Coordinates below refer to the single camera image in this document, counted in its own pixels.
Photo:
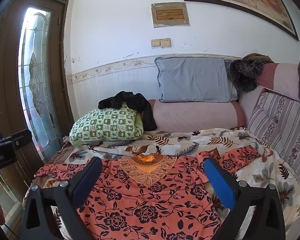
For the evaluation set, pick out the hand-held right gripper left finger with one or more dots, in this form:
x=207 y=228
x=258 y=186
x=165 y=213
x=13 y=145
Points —
x=87 y=182

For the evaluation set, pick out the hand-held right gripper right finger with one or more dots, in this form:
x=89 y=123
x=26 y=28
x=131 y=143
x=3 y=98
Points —
x=218 y=182

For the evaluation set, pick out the orange black floral pillow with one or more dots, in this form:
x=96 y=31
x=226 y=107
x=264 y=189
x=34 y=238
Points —
x=152 y=205

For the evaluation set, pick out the brown patterned mat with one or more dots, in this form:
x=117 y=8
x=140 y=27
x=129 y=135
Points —
x=63 y=153

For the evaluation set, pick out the green checkered pillow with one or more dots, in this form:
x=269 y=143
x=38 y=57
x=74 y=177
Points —
x=107 y=125

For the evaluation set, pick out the leaf print fleece blanket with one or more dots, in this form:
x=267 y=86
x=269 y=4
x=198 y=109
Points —
x=165 y=142

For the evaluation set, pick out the pink bolster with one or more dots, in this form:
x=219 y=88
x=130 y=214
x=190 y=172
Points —
x=195 y=116

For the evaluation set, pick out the striped floral cushion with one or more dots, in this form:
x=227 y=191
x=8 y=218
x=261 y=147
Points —
x=285 y=125

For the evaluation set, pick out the black cloth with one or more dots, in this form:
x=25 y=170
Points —
x=130 y=100

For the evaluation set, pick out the blue-grey pillow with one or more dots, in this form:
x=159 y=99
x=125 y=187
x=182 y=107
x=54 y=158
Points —
x=192 y=80

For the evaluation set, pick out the dark furry cushion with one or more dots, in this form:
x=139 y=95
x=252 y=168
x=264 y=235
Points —
x=245 y=76

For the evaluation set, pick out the brown stained glass door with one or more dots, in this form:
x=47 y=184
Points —
x=56 y=55

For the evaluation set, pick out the pink sofa backrest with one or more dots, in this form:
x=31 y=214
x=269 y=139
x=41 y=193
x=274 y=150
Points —
x=280 y=80

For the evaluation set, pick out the brown cloth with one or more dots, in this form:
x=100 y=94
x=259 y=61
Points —
x=257 y=57

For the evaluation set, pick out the beige light switch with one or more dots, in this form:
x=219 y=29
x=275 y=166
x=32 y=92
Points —
x=155 y=43
x=165 y=43

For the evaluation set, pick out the framed wall plaque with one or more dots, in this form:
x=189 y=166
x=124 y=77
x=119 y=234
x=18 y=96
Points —
x=170 y=13

